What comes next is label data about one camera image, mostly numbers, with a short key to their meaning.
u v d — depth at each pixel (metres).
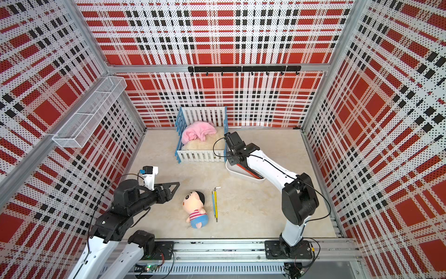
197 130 0.98
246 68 0.89
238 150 0.65
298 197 0.46
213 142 1.02
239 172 0.93
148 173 0.62
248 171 0.98
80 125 0.72
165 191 0.62
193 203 0.80
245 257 0.73
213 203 0.88
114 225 0.48
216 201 0.88
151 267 0.69
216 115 1.08
